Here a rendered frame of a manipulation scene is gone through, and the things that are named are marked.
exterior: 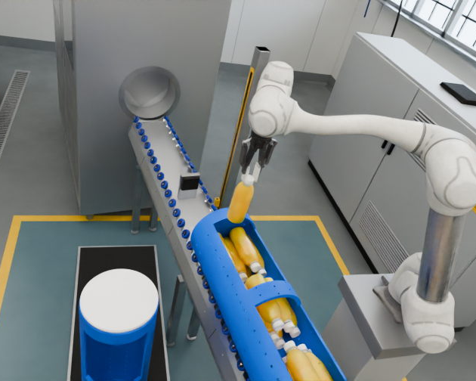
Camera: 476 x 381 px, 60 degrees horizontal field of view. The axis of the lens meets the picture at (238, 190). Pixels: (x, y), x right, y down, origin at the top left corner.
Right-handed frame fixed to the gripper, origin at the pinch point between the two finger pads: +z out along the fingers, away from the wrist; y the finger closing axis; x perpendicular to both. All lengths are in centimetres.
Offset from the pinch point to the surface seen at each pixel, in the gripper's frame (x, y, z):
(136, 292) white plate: 8, 40, 46
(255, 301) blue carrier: 33.9, 6.3, 29.0
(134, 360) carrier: 0, 36, 111
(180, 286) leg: -23, 8, 92
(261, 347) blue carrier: 48, 10, 33
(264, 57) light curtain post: -66, -33, -17
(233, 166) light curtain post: -67, -31, 48
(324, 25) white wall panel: -399, -319, 62
